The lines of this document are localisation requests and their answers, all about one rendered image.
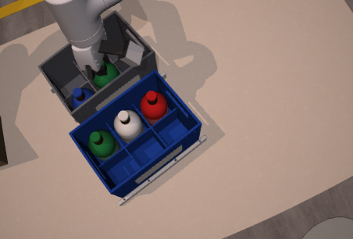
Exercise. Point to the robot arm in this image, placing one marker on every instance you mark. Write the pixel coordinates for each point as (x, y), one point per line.
(81, 23)

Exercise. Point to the blue plastic bottle crate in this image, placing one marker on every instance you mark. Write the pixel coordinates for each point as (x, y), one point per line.
(162, 142)

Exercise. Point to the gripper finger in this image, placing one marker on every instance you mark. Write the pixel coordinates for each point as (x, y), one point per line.
(106, 58)
(91, 73)

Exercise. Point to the red bottle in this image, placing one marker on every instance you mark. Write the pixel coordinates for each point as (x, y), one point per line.
(153, 106)

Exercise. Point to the green bottle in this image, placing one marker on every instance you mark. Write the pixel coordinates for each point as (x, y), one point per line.
(112, 73)
(104, 146)

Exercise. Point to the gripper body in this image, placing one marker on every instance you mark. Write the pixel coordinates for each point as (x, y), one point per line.
(89, 55)

